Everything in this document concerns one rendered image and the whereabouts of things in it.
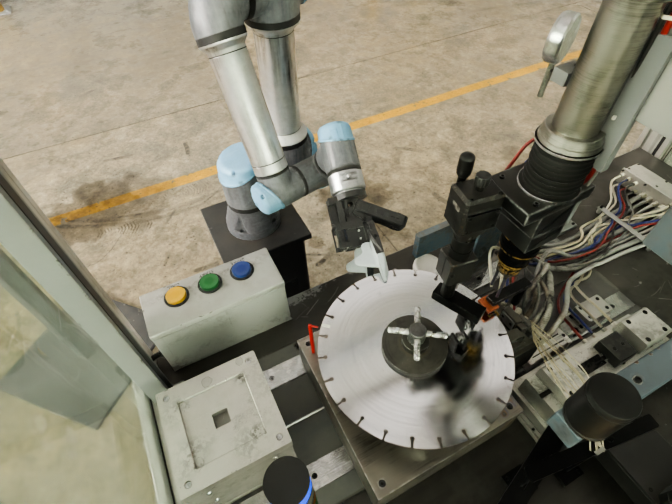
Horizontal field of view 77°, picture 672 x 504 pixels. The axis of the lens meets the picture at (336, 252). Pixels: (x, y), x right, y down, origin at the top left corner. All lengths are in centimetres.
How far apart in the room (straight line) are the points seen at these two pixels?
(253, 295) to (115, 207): 186
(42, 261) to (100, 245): 190
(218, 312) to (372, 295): 31
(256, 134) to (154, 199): 177
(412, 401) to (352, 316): 18
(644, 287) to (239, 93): 104
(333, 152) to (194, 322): 44
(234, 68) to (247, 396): 59
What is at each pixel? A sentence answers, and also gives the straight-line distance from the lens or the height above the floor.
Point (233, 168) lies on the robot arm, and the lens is 105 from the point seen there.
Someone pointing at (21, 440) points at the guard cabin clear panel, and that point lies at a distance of 49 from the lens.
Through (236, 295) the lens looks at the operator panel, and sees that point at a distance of 88.
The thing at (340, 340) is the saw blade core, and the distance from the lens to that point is 74.
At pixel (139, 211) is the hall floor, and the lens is 257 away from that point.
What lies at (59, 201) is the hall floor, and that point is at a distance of 288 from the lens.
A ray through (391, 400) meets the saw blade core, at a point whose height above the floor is 95.
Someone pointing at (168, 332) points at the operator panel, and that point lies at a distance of 89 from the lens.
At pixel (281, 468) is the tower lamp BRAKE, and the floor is 116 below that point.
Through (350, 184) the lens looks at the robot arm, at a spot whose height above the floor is 104.
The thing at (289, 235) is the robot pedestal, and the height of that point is 75.
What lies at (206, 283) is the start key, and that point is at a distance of 91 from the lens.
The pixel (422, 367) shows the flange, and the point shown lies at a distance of 72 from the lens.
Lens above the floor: 160
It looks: 50 degrees down
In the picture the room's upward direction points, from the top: 2 degrees counter-clockwise
